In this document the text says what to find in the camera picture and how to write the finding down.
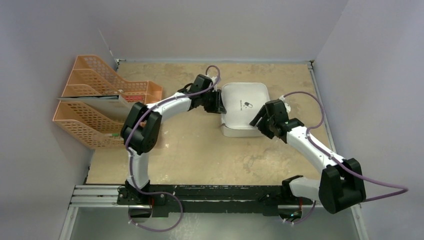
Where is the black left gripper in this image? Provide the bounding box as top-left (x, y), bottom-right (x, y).
top-left (200, 89), bottom-right (225, 115)

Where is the grey medicine kit box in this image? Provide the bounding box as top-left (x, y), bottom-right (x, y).
top-left (221, 82), bottom-right (270, 138)

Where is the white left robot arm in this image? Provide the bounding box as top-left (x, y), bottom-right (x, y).
top-left (120, 74), bottom-right (226, 205)

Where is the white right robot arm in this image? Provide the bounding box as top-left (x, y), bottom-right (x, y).
top-left (249, 99), bottom-right (367, 214)

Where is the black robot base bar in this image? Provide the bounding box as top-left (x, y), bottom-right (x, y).
top-left (117, 183), bottom-right (313, 217)

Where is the grey folder in rack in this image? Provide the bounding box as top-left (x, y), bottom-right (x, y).
top-left (57, 94), bottom-right (133, 121)

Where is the orange plastic file rack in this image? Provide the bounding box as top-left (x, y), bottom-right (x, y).
top-left (52, 55), bottom-right (163, 150)

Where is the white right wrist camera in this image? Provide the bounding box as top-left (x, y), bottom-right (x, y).
top-left (278, 95), bottom-right (291, 113)

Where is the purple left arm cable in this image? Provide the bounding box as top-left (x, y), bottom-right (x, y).
top-left (124, 65), bottom-right (222, 200)

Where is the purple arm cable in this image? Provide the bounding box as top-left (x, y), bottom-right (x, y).
top-left (124, 65), bottom-right (222, 200)
top-left (283, 91), bottom-right (409, 203)

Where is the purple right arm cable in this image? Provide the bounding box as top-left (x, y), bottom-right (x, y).
top-left (283, 91), bottom-right (409, 203)

